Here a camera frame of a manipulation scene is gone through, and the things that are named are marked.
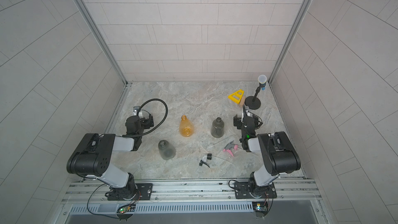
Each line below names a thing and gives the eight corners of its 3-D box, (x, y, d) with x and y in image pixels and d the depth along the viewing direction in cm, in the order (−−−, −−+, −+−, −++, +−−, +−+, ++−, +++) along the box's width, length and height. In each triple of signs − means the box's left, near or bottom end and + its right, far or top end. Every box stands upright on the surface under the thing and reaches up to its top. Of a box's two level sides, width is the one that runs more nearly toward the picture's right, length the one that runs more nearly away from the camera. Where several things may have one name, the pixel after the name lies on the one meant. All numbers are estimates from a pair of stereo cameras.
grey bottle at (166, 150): (160, 156, 84) (154, 146, 73) (167, 148, 87) (162, 137, 76) (169, 163, 81) (163, 154, 71) (176, 154, 84) (171, 144, 74)
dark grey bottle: (210, 134, 92) (211, 122, 81) (217, 128, 94) (218, 116, 84) (217, 140, 89) (219, 129, 79) (224, 134, 92) (226, 122, 81)
